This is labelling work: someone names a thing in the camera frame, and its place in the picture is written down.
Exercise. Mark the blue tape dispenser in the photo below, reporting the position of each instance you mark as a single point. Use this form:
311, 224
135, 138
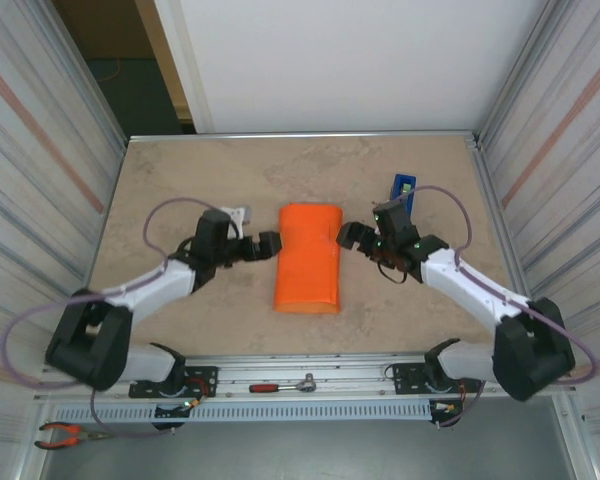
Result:
397, 182

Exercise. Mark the orange wrapping paper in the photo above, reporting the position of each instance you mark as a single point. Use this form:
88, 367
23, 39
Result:
307, 260

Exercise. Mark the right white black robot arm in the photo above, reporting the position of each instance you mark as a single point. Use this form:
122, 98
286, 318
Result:
530, 355

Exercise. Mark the yellow power connector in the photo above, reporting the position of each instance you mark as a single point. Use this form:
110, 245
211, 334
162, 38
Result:
450, 407
194, 401

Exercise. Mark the aluminium side frame rail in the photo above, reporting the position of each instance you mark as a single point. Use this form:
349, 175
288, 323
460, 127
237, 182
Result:
497, 200

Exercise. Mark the narrow aluminium frame rail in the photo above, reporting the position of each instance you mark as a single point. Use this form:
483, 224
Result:
305, 135

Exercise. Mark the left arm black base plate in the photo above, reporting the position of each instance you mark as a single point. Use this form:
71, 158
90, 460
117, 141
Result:
211, 372

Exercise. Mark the wide aluminium frame rail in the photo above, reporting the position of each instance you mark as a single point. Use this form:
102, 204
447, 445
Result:
355, 372

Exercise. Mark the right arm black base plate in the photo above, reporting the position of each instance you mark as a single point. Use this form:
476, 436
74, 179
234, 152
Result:
405, 380

